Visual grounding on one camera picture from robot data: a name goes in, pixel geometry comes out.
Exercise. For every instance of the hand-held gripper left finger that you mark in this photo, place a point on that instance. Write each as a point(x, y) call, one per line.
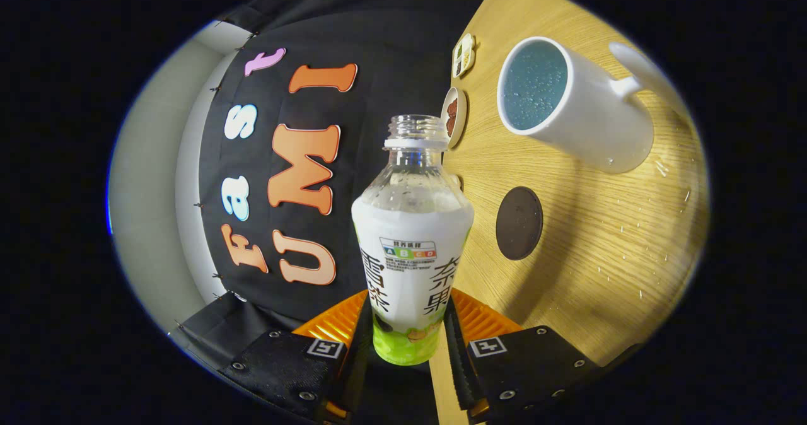
point(359, 374)

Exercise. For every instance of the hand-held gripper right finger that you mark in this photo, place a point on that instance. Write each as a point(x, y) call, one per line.
point(457, 362)

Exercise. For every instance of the clear juice bottle white label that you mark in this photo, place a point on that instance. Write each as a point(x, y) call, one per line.
point(410, 236)

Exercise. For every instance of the dark round coaster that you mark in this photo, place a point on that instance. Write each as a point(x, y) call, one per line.
point(519, 223)

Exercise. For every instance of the white cup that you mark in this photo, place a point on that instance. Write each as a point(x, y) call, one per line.
point(599, 122)

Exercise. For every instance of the wooden table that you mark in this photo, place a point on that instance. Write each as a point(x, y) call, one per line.
point(599, 255)

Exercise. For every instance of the brown meat pieces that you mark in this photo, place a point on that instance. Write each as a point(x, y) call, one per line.
point(451, 117)

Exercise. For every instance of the round white plate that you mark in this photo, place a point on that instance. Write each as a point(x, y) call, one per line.
point(462, 100)

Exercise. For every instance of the white divided condiment dish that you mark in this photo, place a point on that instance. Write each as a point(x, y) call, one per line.
point(464, 56)

